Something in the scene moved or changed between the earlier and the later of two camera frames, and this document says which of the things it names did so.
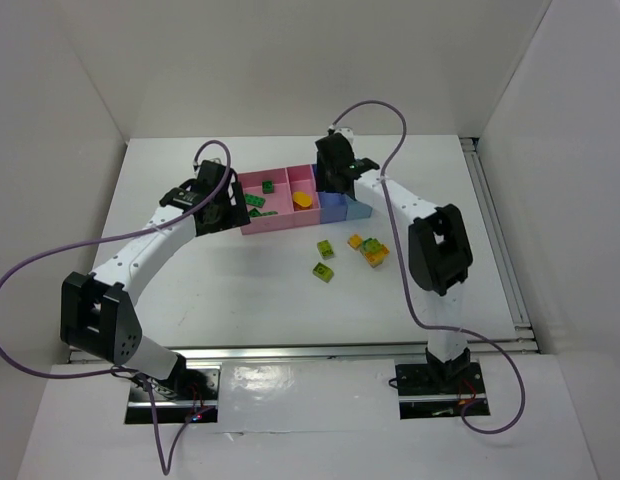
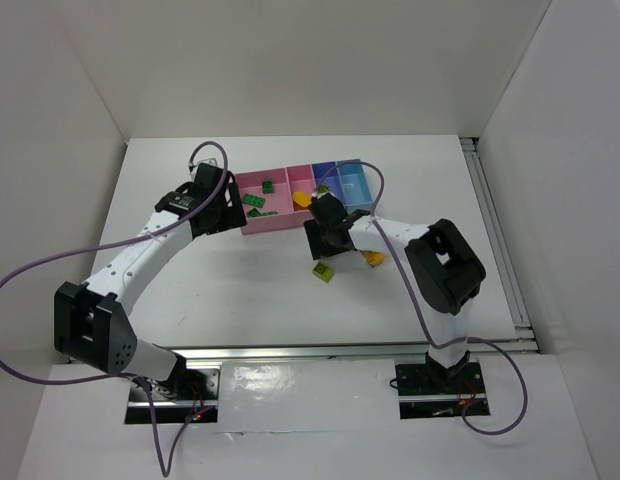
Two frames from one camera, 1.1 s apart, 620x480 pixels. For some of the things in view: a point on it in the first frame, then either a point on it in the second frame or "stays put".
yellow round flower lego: x=302 y=198 stays put
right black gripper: x=330 y=181 -> x=319 y=240
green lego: x=255 y=213 stays put
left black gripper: x=238 y=208 stays put
